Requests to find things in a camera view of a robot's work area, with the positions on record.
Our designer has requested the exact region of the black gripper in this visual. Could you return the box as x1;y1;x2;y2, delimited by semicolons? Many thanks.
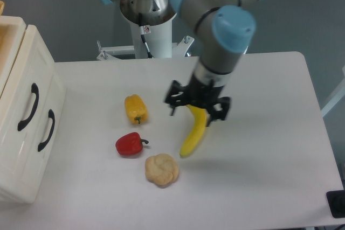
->
164;75;231;127

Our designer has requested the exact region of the white drawer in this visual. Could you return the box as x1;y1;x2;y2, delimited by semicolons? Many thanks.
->
1;75;66;203
1;25;54;136

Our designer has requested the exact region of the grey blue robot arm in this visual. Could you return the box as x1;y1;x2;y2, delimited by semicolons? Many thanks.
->
101;0;259;122

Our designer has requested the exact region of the white drawer cabinet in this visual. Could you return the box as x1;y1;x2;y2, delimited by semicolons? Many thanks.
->
1;16;66;203

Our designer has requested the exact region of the yellow banana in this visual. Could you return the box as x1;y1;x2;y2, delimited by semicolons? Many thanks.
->
180;105;207;157

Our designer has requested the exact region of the yellow bell pepper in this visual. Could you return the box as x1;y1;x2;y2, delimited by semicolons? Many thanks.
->
125;94;148;124

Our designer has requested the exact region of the beige braided bread roll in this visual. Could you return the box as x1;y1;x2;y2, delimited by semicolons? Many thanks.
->
145;154;180;186

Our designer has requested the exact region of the red bell pepper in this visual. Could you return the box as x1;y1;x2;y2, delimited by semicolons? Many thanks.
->
115;132;149;156

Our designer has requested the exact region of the black device at edge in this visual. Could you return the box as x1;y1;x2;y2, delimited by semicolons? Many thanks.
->
326;190;345;218

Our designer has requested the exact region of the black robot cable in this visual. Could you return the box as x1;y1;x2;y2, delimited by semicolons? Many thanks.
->
137;12;154;59

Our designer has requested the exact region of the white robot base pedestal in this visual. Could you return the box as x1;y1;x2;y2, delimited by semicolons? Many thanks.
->
96;0;195;61

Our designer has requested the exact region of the white frame at right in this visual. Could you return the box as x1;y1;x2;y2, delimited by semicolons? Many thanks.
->
321;66;344;118

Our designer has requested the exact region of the black lower drawer handle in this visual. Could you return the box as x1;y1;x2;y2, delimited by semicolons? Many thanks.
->
37;109;56;152

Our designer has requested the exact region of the black drawer handle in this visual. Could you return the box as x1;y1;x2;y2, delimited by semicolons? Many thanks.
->
17;83;39;131
37;109;56;152

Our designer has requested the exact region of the black top drawer handle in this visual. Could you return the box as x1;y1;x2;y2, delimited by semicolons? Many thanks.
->
17;83;39;131

